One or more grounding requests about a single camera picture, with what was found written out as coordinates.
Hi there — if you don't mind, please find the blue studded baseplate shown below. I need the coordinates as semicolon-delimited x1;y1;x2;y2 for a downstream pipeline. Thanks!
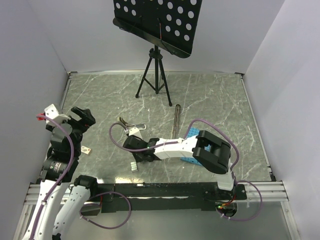
179;127;210;167

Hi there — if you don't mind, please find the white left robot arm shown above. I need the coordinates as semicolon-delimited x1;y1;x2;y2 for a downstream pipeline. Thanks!
23;104;99;240

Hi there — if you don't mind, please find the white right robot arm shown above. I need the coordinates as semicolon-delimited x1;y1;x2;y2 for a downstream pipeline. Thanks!
123;130;236;199

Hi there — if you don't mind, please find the metal staple magazine rail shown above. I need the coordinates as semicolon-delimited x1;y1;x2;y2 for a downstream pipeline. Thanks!
170;104;181;139

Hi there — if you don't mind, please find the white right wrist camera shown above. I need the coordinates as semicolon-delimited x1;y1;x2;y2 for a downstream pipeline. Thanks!
128;127;143;139

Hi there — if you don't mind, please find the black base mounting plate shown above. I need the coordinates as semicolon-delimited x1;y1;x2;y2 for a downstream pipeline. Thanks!
74;180;247;213

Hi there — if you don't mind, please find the black tripod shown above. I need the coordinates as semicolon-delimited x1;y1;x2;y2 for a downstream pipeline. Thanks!
135;45;173;107

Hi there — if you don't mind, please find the black perforated music stand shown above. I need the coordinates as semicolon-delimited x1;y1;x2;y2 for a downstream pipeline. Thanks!
112;0;202;59

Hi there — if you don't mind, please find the grey staple box tray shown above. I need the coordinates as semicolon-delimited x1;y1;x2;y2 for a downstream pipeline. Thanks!
130;161;138;173

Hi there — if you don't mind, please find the beige metal stapler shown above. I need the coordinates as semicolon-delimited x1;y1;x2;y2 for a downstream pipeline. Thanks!
117;117;147;130

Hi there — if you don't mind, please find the small cardboard staple box lid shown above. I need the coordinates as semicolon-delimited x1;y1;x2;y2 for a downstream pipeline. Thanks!
81;145;92;155

